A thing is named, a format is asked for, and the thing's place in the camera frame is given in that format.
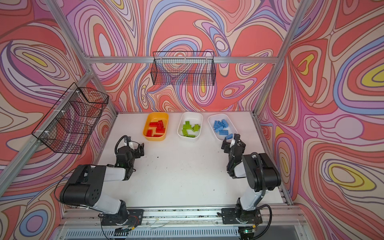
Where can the left black wire basket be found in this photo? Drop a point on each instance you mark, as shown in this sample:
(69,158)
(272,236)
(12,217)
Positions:
(73,121)

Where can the red lego brick cluster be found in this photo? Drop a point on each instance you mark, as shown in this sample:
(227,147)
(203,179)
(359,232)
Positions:
(149,133)
(160,130)

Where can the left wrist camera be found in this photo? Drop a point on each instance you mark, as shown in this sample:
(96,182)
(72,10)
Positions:
(128,142)

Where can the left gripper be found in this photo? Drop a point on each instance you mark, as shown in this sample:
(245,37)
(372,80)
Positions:
(136,151)

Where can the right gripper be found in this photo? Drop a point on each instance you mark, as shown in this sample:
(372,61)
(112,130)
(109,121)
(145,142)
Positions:
(224,143)

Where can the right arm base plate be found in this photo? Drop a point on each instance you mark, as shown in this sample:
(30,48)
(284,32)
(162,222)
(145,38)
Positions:
(231,216)

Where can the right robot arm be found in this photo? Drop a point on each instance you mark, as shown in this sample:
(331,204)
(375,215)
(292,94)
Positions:
(262,177)

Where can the black wire basket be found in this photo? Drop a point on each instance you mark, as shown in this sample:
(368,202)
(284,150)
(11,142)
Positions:
(183,68)
(73,121)

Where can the small green lego brick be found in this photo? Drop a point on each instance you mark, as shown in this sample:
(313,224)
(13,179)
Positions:
(196,128)

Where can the back black wire basket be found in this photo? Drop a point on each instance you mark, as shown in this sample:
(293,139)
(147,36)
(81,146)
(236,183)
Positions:
(183,68)

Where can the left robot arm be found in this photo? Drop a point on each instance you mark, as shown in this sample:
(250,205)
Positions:
(85,186)

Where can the green lego brick bottom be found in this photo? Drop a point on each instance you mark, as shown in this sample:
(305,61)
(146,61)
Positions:
(187,127)

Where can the yellow plastic container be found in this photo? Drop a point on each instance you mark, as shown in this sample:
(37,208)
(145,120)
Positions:
(155,117)

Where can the middle white plastic container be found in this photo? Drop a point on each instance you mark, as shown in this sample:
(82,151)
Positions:
(194,118)

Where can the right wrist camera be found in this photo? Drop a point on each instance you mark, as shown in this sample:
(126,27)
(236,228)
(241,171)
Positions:
(235,140)

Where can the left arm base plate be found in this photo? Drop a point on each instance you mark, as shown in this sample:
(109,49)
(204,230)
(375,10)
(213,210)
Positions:
(130,217)

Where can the red lego brick top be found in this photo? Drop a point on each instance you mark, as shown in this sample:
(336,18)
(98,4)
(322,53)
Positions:
(160,124)

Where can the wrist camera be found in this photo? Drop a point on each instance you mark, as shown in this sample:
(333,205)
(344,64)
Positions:
(128,142)
(235,140)

